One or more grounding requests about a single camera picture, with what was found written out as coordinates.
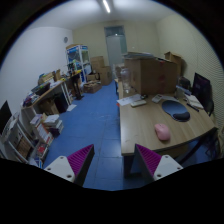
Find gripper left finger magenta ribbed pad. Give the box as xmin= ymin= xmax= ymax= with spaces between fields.
xmin=45 ymin=144 xmax=95 ymax=186

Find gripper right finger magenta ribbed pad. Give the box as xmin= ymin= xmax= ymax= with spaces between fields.
xmin=132 ymin=144 xmax=182 ymax=181

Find pink computer mouse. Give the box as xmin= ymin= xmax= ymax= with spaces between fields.
xmin=154 ymin=124 xmax=170 ymax=141

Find blue mouse pad, wrist rest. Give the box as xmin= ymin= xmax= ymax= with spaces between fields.
xmin=162 ymin=100 xmax=190 ymax=122

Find black computer monitor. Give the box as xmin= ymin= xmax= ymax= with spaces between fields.
xmin=192 ymin=73 xmax=211 ymax=107

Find wooden office desk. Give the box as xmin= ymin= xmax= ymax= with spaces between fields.
xmin=114 ymin=78 xmax=218 ymax=177

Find stack of books on floor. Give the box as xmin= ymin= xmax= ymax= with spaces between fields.
xmin=44 ymin=114 xmax=64 ymax=137

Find white bookshelf with books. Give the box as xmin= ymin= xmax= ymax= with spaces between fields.
xmin=2 ymin=114 xmax=53 ymax=167

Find white remote control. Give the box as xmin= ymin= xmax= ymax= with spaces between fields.
xmin=131 ymin=100 xmax=147 ymax=108

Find white paper sheet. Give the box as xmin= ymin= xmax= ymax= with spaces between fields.
xmin=117 ymin=94 xmax=141 ymax=106

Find white calculator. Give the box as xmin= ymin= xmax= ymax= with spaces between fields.
xmin=152 ymin=94 xmax=162 ymax=103

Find white side desk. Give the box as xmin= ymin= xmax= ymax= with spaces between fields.
xmin=22 ymin=81 xmax=71 ymax=118

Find open notebook on desk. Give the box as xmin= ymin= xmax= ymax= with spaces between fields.
xmin=186 ymin=95 xmax=203 ymax=109

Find low cardboard box on floor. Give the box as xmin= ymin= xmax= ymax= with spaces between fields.
xmin=83 ymin=82 xmax=102 ymax=93

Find large cardboard box on desk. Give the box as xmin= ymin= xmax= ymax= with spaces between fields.
xmin=125 ymin=58 xmax=178 ymax=95

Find black monitor at left edge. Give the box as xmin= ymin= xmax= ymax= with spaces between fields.
xmin=0 ymin=101 xmax=12 ymax=134

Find clear plastic water jug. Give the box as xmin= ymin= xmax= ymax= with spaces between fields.
xmin=120 ymin=68 xmax=131 ymax=93

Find stacked cardboard boxes by door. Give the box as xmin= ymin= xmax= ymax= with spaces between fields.
xmin=90 ymin=56 xmax=112 ymax=86

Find open cardboard box right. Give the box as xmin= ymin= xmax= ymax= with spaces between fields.
xmin=164 ymin=51 xmax=182 ymax=74

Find blue claw machine cabinet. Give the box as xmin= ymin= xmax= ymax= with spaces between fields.
xmin=66 ymin=44 xmax=92 ymax=83

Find grey door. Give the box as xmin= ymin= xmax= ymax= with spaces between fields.
xmin=104 ymin=26 xmax=127 ymax=66

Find ceiling light tube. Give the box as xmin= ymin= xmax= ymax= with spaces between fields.
xmin=102 ymin=0 xmax=111 ymax=13

